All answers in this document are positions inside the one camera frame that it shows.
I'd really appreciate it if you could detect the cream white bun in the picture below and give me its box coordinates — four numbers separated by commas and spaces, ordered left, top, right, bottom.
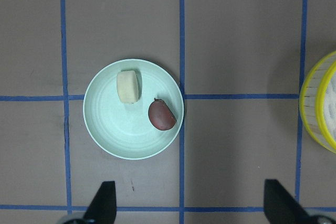
117, 70, 139, 103

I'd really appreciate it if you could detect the yellow rimmed steamer centre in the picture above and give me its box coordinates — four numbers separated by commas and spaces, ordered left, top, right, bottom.
299, 52, 335, 153

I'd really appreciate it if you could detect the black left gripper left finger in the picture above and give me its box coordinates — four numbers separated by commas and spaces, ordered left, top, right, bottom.
83, 181, 116, 224

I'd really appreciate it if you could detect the mint green plate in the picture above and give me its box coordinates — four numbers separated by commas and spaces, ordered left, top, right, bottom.
83, 59, 184, 160

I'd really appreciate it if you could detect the dark red bun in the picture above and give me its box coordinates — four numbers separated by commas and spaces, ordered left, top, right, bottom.
148, 98, 177, 131

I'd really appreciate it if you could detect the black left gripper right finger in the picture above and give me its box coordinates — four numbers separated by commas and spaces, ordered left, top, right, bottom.
263, 179, 310, 223

